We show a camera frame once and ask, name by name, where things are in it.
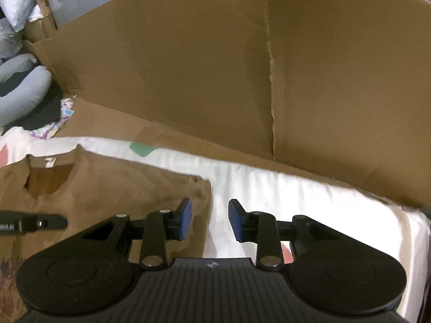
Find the brown t-shirt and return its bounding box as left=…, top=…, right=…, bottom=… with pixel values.
left=0, top=143, right=213, bottom=323

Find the brown cardboard panel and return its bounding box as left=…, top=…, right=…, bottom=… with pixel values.
left=23, top=0, right=430, bottom=208

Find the black cloth under pillow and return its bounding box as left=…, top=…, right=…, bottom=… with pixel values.
left=4, top=82, right=63, bottom=133

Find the light blue neck pillow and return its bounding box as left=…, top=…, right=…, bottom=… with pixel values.
left=1, top=53, right=52, bottom=127

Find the white patterned bed sheet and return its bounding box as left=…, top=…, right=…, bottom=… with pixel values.
left=1, top=128, right=430, bottom=322

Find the colourful patterned cloth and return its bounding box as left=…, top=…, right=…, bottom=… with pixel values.
left=29, top=98, right=75, bottom=139

